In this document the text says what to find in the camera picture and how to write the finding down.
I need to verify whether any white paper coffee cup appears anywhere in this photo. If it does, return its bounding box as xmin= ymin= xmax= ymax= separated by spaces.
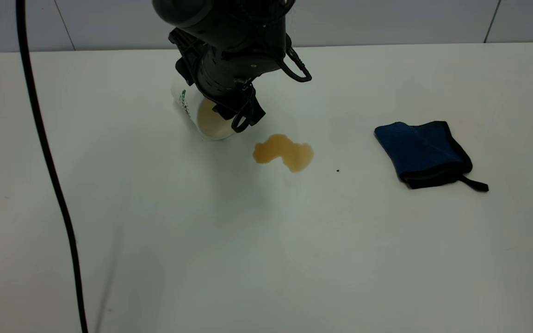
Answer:
xmin=170 ymin=79 xmax=238 ymax=141

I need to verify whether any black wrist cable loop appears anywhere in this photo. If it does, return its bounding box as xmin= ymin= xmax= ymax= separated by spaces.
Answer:
xmin=279 ymin=45 xmax=313 ymax=84

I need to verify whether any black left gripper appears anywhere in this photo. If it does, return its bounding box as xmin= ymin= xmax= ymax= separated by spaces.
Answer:
xmin=168 ymin=27 xmax=293 ymax=134

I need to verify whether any blue black-edged cleaning cloth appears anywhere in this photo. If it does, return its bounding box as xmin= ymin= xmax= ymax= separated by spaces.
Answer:
xmin=374 ymin=121 xmax=490 ymax=192

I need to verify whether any long black cable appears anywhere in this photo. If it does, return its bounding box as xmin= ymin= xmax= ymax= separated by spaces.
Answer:
xmin=15 ymin=0 xmax=89 ymax=333

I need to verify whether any brown coffee spill puddle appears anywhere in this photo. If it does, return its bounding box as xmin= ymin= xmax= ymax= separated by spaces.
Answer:
xmin=253 ymin=134 xmax=315 ymax=173

